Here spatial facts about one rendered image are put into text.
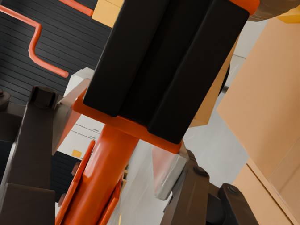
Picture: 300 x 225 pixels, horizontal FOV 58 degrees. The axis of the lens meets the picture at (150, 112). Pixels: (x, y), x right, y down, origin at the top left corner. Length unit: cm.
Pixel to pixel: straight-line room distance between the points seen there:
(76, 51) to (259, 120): 1079
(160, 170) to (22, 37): 1152
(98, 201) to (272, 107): 18
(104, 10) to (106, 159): 739
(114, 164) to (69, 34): 1090
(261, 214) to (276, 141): 75
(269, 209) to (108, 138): 85
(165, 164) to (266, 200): 85
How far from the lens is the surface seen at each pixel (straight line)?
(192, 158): 17
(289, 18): 32
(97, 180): 16
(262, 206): 101
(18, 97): 1215
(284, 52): 32
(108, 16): 751
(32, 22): 893
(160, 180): 16
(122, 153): 16
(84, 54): 1100
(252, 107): 31
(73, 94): 16
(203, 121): 145
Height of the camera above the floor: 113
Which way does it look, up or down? 8 degrees down
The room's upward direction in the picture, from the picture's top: 66 degrees counter-clockwise
